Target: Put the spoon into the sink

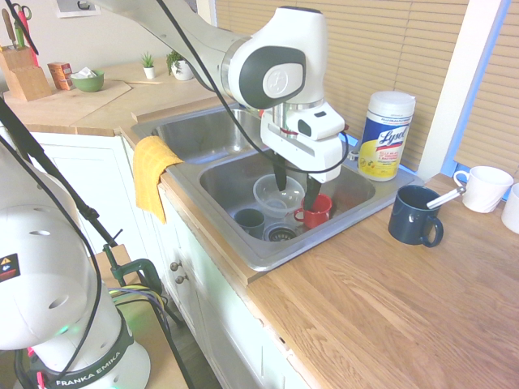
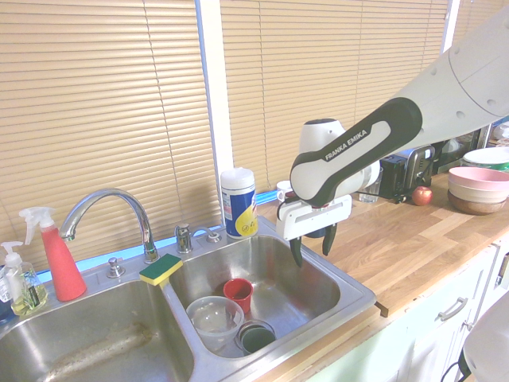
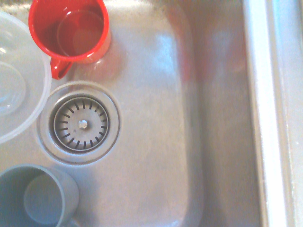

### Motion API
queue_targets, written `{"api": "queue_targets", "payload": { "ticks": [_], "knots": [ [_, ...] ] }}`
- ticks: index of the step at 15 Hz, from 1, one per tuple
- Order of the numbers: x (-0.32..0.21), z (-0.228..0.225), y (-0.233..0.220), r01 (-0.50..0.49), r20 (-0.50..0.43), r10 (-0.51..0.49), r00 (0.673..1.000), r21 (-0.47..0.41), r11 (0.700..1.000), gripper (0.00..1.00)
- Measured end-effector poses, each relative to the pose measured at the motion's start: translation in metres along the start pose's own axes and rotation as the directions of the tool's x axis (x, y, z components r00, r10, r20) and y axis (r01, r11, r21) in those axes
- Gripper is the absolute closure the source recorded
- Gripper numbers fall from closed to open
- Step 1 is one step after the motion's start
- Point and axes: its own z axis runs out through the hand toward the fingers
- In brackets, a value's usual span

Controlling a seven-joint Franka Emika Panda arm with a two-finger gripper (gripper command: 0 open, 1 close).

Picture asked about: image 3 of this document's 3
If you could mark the red enamel mug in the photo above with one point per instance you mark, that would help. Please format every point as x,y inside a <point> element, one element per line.
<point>48,37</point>

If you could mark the clear plastic bowl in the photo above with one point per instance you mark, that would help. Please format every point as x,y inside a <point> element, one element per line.
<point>26,71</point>

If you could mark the metal sink drain strainer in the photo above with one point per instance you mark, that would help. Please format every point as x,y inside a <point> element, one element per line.
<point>80,123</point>

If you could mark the grey-blue plastic cup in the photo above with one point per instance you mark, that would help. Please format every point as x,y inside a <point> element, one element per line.
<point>16,189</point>

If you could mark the stainless steel double sink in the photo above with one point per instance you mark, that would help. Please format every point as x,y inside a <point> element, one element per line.
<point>154,118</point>

